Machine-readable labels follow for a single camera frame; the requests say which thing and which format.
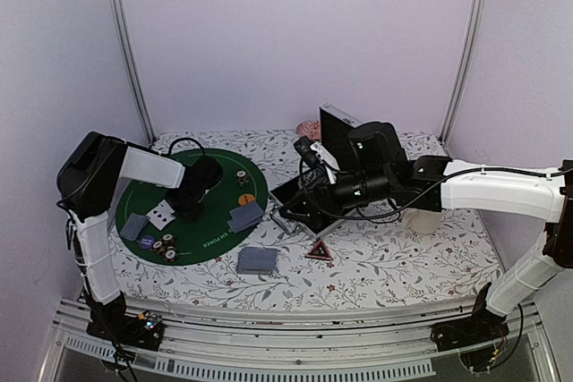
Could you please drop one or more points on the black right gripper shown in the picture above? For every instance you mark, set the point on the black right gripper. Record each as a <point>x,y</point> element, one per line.
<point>314,205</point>

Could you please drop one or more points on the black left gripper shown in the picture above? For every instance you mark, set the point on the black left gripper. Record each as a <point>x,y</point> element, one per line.
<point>189,216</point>

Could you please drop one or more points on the face-up spades card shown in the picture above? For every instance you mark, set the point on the face-up spades card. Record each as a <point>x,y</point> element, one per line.
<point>160,215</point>

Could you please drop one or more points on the black red triangle token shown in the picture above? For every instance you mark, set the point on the black red triangle token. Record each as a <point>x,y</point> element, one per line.
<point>319,251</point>

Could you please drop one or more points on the green and red chip stack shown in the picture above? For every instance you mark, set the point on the green and red chip stack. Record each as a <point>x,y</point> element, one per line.
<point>165,247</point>

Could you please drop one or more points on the dealt playing card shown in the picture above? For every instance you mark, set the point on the dealt playing card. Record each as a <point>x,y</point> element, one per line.
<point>237,226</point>
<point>133,227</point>

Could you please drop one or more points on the orange big blind button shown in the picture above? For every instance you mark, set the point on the orange big blind button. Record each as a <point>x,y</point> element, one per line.
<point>245,199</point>

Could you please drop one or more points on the single playing card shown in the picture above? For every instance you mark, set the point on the single playing card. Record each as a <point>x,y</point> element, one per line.
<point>246,214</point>

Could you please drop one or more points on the small green chip stack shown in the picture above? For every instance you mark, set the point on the small green chip stack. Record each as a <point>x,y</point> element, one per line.
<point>242,178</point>

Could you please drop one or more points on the blue playing card deck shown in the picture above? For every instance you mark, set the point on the blue playing card deck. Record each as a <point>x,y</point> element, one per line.
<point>257,261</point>

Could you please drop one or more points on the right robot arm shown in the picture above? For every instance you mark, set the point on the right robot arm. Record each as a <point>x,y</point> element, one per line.
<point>434,184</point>

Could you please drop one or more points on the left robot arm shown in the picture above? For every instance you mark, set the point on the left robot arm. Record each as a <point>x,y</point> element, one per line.
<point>87,183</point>

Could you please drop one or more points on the aluminium poker chip case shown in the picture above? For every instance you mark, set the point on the aluminium poker chip case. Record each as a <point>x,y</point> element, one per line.
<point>345,169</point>

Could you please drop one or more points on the green round poker mat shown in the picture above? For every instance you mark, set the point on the green round poker mat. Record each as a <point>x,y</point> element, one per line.
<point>209,236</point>

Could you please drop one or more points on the patterned ceramic bowl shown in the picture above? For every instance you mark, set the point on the patterned ceramic bowl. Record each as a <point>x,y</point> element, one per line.
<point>310,130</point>

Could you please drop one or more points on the white ribbed mug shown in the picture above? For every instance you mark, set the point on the white ribbed mug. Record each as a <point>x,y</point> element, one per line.
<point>423,222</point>

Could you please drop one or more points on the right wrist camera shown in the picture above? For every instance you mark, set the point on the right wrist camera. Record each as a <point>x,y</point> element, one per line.
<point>314,154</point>

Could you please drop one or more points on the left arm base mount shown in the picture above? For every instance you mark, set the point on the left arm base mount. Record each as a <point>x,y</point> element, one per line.
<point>144,331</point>

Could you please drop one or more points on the aluminium front rail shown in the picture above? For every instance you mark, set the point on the aluminium front rail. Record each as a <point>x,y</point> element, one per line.
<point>216,344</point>

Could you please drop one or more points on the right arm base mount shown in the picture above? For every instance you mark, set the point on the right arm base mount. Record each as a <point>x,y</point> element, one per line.
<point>480,338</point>

